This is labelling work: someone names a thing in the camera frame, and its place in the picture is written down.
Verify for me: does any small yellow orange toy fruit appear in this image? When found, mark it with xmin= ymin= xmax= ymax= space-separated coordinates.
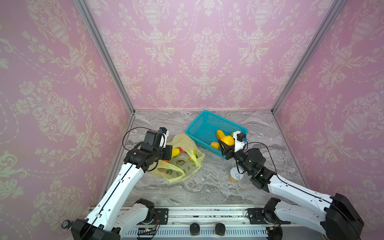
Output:
xmin=210 ymin=142 xmax=220 ymax=150

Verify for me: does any yellow translucent plastic bag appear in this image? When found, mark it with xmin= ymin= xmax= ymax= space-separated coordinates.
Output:
xmin=150 ymin=134 xmax=206 ymax=183

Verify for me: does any yellow orange toy mango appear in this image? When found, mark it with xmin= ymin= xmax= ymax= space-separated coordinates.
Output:
xmin=216 ymin=130 xmax=226 ymax=140

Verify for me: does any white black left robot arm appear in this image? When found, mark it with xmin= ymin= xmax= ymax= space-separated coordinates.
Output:
xmin=66 ymin=128 xmax=172 ymax=240

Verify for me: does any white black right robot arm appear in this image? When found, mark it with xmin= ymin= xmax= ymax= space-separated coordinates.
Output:
xmin=219 ymin=141 xmax=365 ymax=240

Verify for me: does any yellow tin can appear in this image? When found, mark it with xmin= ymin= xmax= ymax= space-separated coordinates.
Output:
xmin=229 ymin=167 xmax=244 ymax=183

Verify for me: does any yellow toy lemon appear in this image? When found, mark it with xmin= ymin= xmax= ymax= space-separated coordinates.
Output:
xmin=171 ymin=148 xmax=181 ymax=158

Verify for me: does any teal plastic mesh basket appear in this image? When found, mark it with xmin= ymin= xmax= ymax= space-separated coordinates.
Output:
xmin=186 ymin=111 xmax=249 ymax=158

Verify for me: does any yellow toy banana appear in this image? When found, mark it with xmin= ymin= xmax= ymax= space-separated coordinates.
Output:
xmin=190 ymin=150 xmax=198 ymax=162

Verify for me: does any black knob right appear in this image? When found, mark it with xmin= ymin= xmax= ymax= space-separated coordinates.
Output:
xmin=215 ymin=223 xmax=226 ymax=236

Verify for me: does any black knob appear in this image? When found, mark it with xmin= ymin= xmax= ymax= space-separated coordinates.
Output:
xmin=215 ymin=223 xmax=226 ymax=236
xmin=189 ymin=223 xmax=201 ymax=236

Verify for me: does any black knob left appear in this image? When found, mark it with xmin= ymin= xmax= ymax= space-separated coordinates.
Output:
xmin=189 ymin=223 xmax=201 ymax=236

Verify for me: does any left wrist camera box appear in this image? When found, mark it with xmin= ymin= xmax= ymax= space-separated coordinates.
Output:
xmin=159 ymin=127 xmax=169 ymax=148

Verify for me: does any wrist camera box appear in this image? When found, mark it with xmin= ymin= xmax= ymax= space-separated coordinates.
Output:
xmin=159 ymin=127 xmax=169 ymax=148
xmin=233 ymin=131 xmax=248 ymax=153

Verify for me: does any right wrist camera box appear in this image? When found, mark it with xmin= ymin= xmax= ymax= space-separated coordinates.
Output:
xmin=233 ymin=131 xmax=248 ymax=153

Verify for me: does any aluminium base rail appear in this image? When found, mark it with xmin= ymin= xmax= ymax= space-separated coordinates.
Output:
xmin=119 ymin=205 xmax=327 ymax=240

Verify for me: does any aluminium corner post left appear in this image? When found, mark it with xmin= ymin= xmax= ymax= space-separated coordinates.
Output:
xmin=75 ymin=0 xmax=135 ymax=116

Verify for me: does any aluminium corner post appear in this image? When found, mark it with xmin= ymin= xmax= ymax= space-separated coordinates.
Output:
xmin=75 ymin=0 xmax=135 ymax=116
xmin=271 ymin=0 xmax=347 ymax=117

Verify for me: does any aluminium corner post right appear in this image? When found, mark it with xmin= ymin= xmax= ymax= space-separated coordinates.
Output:
xmin=271 ymin=0 xmax=347 ymax=117

